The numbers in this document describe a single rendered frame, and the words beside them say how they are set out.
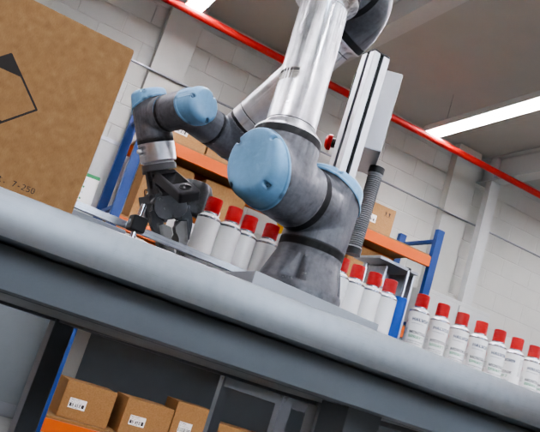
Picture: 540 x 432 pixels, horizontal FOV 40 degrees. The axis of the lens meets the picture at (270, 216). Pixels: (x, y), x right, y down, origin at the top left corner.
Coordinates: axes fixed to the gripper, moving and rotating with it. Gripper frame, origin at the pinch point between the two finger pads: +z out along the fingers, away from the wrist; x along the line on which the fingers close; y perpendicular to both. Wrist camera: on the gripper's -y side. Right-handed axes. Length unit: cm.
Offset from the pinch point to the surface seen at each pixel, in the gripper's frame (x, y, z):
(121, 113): -166, 439, -89
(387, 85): -48, -16, -30
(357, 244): -38.0, -11.0, 3.2
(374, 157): -43.8, -13.9, -15.3
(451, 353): -71, -1, 37
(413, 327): -60, -1, 28
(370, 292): -48, -2, 16
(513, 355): -94, -1, 43
